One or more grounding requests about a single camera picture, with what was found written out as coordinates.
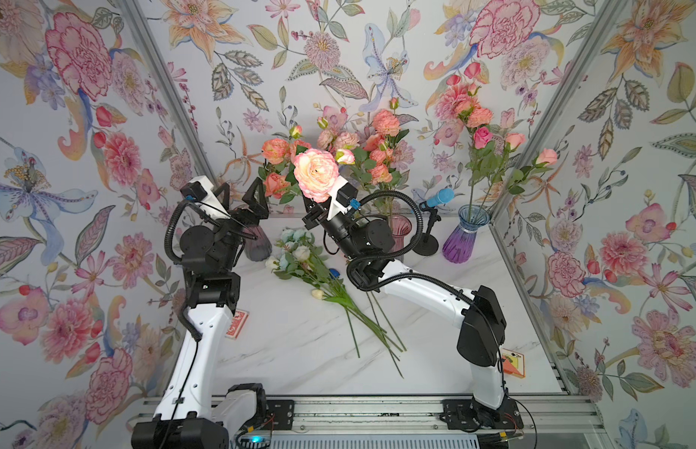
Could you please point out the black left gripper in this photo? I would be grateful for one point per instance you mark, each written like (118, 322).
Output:
(255, 214)

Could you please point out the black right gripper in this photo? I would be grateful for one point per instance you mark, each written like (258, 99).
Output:
(333, 226)

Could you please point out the large peach peony stem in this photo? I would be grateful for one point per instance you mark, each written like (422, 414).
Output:
(278, 187)

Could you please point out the coral rose spray stem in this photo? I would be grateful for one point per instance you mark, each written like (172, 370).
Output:
(279, 154)

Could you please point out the coral pink rose spray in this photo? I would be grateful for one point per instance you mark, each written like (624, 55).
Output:
(383, 175)

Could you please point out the pale pink carnation pair stem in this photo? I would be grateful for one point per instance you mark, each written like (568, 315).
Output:
(318, 173)

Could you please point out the pale pink peony stem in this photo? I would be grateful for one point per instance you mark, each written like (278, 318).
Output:
(337, 140)

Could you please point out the coral pink carnation stem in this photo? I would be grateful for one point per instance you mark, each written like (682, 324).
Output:
(387, 132)

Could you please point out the magenta rose stem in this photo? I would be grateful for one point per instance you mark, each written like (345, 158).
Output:
(480, 154)

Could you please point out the coral carnation spray stem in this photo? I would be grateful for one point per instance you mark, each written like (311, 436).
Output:
(460, 112)

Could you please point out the light pink rose stem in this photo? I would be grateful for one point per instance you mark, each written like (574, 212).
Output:
(499, 163)
(530, 168)

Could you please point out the single pink rose stem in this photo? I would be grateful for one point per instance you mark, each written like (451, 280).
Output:
(387, 160)

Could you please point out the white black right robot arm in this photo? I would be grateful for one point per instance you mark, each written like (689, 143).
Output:
(374, 265)

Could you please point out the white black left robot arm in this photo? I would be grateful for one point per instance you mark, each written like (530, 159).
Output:
(202, 314)

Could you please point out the pink ribbed glass vase centre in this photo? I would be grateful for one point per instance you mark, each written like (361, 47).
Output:
(401, 227)

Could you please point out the pink ribbed glass vase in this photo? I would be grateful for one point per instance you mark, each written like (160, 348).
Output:
(401, 227)
(259, 248)

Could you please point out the pink ribbed glass vase left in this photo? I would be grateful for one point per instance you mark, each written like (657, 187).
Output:
(259, 248)

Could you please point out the bunch of artificial flowers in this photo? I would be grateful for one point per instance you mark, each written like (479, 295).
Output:
(300, 258)

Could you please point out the blue purple glass vase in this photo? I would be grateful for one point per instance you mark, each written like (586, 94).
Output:
(459, 246)

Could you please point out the blue microphone on black stand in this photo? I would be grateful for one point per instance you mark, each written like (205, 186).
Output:
(427, 244)

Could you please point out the red playing card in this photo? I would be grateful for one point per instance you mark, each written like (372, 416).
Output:
(237, 324)

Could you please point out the orange pink card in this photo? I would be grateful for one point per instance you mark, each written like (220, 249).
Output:
(513, 363)

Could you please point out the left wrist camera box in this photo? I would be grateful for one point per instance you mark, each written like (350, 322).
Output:
(200, 191)

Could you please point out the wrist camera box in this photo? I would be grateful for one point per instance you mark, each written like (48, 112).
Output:
(200, 191)
(343, 198)

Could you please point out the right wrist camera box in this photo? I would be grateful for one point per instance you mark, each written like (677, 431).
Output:
(343, 198)

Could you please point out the left corner aluminium post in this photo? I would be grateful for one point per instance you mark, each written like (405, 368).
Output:
(142, 34)

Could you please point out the corner aluminium post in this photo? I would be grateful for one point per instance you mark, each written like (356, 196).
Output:
(548, 66)
(142, 34)

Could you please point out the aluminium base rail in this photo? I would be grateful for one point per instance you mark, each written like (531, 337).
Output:
(423, 422)

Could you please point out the right corner aluminium post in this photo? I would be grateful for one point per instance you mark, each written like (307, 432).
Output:
(548, 66)

